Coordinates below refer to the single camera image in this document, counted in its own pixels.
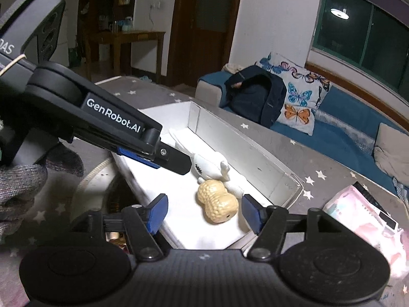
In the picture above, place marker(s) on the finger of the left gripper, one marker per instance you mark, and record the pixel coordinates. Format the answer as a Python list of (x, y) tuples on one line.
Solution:
[(170, 158), (134, 156)]

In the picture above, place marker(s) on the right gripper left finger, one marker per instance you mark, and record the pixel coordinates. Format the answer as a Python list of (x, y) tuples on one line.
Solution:
[(141, 223)]

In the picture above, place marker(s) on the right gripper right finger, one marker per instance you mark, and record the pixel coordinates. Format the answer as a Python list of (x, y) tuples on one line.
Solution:
[(269, 224)]

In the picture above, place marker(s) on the white plush rabbit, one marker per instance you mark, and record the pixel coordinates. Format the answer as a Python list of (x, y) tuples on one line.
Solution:
[(212, 165)]

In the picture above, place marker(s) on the beige peanut toy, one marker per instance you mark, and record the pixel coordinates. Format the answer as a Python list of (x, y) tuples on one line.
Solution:
[(219, 205)]

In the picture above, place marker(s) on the black-haired doll figure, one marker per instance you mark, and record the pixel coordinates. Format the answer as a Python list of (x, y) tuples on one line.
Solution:
[(118, 239)]

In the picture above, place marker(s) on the grey knit gloved hand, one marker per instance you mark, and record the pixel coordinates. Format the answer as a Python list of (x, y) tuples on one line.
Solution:
[(26, 158)]

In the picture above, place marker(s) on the grey cardboard box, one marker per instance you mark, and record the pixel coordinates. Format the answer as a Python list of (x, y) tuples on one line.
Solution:
[(218, 151)]

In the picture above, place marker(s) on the pink tissue pack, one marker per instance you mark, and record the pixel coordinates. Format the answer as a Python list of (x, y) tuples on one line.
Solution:
[(358, 210)]

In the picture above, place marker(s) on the dark blue backpack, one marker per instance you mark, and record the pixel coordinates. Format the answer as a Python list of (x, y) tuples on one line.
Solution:
[(255, 94)]

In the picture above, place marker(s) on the dark wooden shelf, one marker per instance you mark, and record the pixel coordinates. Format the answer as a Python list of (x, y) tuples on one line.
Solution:
[(96, 16)]

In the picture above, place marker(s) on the butterfly print pillow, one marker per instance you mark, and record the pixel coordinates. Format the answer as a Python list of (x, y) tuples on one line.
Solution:
[(306, 91)]

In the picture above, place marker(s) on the grey cushion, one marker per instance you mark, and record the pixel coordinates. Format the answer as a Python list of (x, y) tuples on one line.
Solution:
[(391, 153)]

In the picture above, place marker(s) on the dark wooden door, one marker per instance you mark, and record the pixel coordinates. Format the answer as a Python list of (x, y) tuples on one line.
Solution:
[(201, 39)]

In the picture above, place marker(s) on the green framed window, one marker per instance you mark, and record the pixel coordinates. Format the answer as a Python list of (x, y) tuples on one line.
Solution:
[(366, 37)]

